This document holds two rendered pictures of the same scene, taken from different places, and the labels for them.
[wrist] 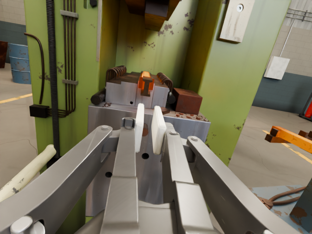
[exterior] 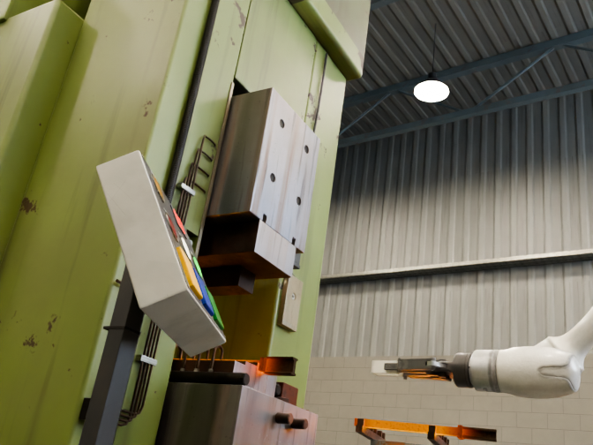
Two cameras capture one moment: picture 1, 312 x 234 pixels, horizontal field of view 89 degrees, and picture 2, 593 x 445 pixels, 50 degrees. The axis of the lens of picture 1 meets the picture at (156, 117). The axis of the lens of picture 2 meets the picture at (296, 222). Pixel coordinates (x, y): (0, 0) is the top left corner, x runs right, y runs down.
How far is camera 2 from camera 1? 1.51 m
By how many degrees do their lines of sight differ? 65
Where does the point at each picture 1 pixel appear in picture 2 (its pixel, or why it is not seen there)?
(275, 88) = not seen: outside the picture
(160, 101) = (271, 390)
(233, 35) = (290, 323)
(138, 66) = not seen: hidden behind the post
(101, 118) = (250, 403)
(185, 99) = (288, 389)
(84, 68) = (162, 341)
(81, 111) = (144, 416)
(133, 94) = (252, 380)
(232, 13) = (289, 300)
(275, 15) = (311, 308)
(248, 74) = (298, 370)
